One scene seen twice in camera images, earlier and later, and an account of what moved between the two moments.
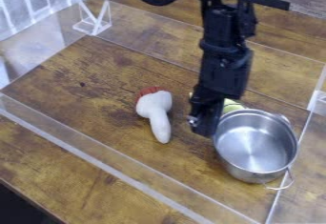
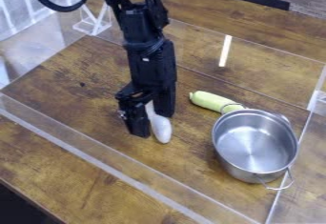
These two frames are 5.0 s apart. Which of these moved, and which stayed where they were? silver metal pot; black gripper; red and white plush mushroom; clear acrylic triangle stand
Moved: black gripper
Stayed: silver metal pot; red and white plush mushroom; clear acrylic triangle stand
